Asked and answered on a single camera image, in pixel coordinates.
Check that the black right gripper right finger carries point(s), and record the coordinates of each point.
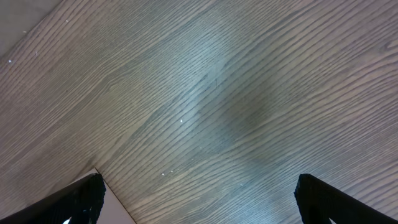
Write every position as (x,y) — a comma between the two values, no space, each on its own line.
(321,203)

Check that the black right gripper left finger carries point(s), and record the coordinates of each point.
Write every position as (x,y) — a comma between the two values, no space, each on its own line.
(79,202)

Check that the white cardboard box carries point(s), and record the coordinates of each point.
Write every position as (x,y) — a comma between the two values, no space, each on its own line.
(113,212)

